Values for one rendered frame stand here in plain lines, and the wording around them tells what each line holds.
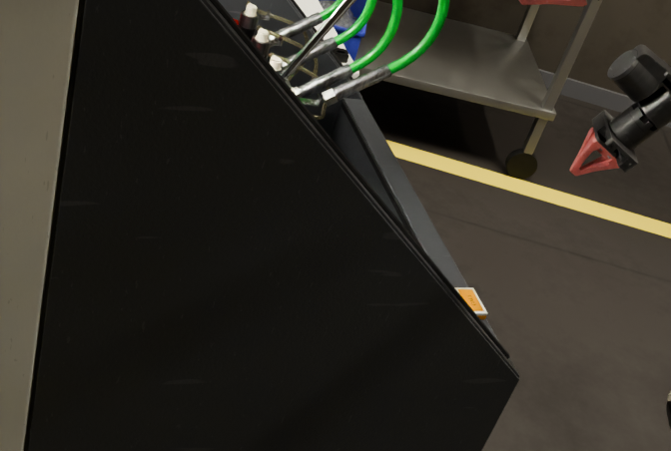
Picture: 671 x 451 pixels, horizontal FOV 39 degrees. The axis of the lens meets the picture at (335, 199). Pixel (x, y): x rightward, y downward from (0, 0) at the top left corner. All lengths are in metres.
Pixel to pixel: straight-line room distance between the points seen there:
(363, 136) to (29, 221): 0.81
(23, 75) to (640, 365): 2.46
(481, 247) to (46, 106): 2.47
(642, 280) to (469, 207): 0.63
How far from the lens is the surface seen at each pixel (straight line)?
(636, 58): 1.52
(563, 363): 2.87
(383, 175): 1.49
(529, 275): 3.14
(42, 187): 0.85
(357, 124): 1.60
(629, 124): 1.56
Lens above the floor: 1.71
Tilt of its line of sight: 33 degrees down
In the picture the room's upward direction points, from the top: 18 degrees clockwise
